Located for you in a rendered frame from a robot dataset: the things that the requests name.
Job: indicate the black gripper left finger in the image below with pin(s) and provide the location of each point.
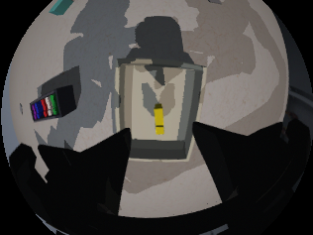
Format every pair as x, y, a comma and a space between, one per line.
100, 169

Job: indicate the dark teal cube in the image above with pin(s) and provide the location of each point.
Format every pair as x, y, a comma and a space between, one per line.
60, 7

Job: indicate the red fuse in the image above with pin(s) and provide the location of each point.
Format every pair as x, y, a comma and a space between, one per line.
45, 107

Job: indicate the dark grey fuse block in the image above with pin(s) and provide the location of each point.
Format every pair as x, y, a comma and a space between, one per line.
60, 102

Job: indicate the yellow blade fuse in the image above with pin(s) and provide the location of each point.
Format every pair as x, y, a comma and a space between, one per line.
158, 112

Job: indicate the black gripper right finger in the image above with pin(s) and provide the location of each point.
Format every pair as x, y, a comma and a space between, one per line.
230, 156

